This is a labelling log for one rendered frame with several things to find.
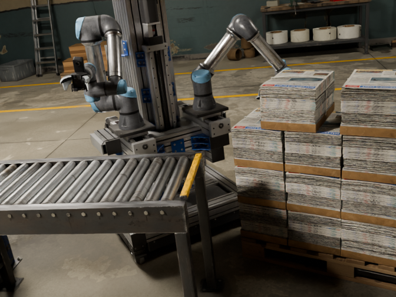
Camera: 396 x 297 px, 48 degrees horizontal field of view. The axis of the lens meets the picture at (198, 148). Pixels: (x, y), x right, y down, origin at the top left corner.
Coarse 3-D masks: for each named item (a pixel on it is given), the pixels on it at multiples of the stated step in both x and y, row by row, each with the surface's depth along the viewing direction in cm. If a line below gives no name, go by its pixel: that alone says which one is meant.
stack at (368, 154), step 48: (240, 144) 243; (288, 144) 230; (336, 144) 217; (384, 144) 206; (240, 192) 255; (288, 192) 240; (336, 192) 226; (384, 192) 213; (336, 240) 237; (384, 240) 223; (384, 288) 233
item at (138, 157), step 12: (96, 156) 232; (108, 156) 230; (120, 156) 228; (132, 156) 226; (144, 156) 225; (156, 156) 223; (168, 156) 221; (180, 156) 220; (192, 156) 219; (204, 168) 225
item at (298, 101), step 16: (272, 80) 233; (288, 80) 231; (304, 80) 227; (320, 80) 223; (272, 96) 223; (288, 96) 219; (304, 96) 215; (320, 96) 221; (272, 112) 227; (288, 112) 223; (304, 112) 219; (320, 112) 225
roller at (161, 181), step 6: (168, 162) 214; (174, 162) 218; (162, 168) 210; (168, 168) 209; (162, 174) 202; (168, 174) 205; (156, 180) 197; (162, 180) 197; (156, 186) 191; (162, 186) 194; (150, 192) 187; (156, 192) 187; (162, 192) 193; (150, 198) 182; (156, 198) 184
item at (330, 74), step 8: (280, 72) 247; (288, 72) 245; (296, 72) 243; (304, 72) 241; (312, 72) 239; (320, 72) 238; (328, 72) 236; (328, 80) 230; (328, 88) 233; (328, 96) 234; (328, 104) 238
